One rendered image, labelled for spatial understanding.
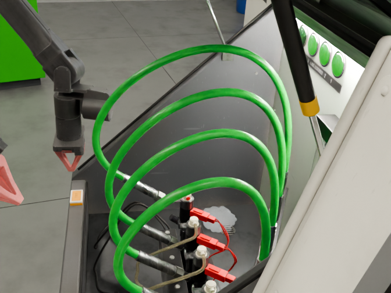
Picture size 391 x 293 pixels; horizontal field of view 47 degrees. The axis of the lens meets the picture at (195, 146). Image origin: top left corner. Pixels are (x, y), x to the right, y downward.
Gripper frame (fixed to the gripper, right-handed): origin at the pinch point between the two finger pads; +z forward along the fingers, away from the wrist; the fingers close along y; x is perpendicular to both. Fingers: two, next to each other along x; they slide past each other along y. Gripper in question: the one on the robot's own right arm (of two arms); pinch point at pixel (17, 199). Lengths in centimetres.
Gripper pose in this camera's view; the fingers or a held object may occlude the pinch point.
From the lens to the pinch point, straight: 77.2
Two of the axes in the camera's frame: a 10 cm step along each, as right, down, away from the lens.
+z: 6.8, 6.6, 3.2
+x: 0.9, -5.1, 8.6
